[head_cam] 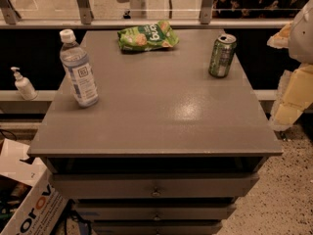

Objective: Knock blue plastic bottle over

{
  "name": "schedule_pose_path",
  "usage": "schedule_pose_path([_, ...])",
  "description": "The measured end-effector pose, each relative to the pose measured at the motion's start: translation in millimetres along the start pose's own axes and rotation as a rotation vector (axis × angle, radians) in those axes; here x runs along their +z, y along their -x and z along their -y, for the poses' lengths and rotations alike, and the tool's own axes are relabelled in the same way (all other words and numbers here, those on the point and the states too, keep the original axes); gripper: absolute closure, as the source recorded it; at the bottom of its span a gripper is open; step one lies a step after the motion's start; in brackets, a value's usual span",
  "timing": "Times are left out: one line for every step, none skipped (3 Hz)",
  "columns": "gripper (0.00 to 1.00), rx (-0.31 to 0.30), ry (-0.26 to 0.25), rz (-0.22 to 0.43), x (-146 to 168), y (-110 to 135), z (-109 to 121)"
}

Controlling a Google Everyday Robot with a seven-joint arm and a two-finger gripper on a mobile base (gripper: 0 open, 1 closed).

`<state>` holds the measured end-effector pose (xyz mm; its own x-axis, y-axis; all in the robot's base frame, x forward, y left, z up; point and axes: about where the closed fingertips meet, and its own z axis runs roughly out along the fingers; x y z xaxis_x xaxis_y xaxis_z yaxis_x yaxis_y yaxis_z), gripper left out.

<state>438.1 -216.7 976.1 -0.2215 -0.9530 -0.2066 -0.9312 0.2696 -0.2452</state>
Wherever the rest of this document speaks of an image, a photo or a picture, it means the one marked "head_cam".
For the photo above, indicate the clear plastic water bottle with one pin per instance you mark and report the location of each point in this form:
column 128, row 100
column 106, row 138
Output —
column 79, row 72

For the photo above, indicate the green snack bag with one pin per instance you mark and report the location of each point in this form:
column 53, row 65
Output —
column 148, row 37

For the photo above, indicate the drawer knob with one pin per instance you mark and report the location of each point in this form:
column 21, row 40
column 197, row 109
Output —
column 156, row 192
column 156, row 218

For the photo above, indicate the middle drawer knob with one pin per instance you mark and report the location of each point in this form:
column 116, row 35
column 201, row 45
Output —
column 156, row 218

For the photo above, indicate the grey drawer cabinet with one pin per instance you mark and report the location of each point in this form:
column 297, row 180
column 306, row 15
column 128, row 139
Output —
column 161, row 121

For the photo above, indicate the white cardboard box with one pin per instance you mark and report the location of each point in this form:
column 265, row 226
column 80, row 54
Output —
column 30, row 205

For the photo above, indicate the green soda can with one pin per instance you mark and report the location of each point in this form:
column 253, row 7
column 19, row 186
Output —
column 222, row 55

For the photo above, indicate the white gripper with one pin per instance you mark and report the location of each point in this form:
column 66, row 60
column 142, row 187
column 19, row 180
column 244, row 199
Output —
column 301, row 36

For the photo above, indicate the top drawer knob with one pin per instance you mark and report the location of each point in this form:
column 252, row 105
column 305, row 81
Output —
column 156, row 192

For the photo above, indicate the white pump dispenser bottle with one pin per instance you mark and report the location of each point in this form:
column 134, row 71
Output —
column 24, row 85

